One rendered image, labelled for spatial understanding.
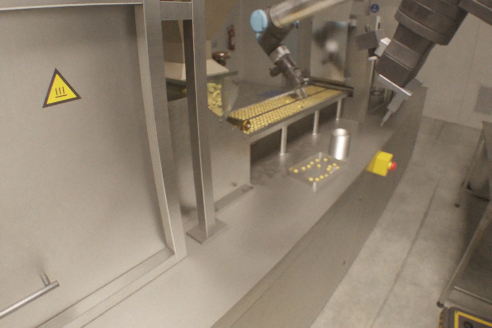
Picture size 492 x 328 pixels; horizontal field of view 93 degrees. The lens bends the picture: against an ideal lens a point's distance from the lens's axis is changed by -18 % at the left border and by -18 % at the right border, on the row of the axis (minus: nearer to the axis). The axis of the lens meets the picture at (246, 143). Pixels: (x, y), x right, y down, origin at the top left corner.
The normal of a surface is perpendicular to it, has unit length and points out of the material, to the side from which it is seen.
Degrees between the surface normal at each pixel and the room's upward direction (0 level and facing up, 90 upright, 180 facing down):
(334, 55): 90
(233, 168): 90
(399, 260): 0
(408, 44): 107
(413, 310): 0
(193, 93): 90
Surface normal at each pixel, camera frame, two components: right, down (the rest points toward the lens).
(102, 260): 0.76, 0.26
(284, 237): 0.00, -0.91
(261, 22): -0.73, 0.30
